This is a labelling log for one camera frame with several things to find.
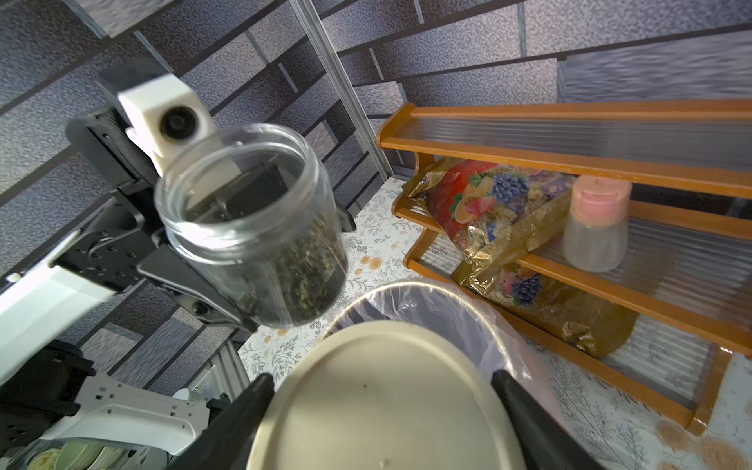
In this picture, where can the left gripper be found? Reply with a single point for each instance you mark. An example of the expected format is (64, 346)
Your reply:
(126, 241)

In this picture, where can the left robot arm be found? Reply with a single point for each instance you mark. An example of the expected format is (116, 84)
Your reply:
(51, 391)

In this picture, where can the floral table mat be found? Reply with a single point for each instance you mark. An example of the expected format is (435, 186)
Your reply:
(619, 430)

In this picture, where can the clear plastic bin liner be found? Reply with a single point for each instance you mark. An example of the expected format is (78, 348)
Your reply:
(471, 325)

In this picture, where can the colourful candy bag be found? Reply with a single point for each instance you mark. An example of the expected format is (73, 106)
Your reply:
(495, 215)

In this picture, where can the wooden two-tier shelf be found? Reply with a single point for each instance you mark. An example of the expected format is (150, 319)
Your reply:
(688, 269)

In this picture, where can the pink lidded plastic cup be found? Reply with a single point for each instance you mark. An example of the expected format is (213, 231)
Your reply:
(596, 235)

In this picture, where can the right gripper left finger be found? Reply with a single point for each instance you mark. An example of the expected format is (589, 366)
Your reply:
(225, 440)

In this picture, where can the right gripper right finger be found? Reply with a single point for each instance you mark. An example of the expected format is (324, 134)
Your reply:
(545, 443)

